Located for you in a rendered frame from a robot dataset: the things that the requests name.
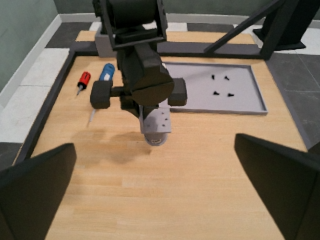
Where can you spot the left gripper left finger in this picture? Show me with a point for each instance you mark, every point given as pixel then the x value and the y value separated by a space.
pixel 31 193

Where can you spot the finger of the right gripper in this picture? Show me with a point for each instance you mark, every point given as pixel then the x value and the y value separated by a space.
pixel 133 109
pixel 148 109

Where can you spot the red screwdriver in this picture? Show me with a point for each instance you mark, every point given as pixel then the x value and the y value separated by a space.
pixel 83 82

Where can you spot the grey cylindrical joint module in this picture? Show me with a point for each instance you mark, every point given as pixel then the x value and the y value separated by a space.
pixel 156 139

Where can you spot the blue electric screwdriver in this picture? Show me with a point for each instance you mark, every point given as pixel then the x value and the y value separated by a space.
pixel 107 73

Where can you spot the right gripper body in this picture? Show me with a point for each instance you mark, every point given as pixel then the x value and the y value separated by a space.
pixel 102 90

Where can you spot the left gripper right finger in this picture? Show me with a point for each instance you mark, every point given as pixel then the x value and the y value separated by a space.
pixel 287 181

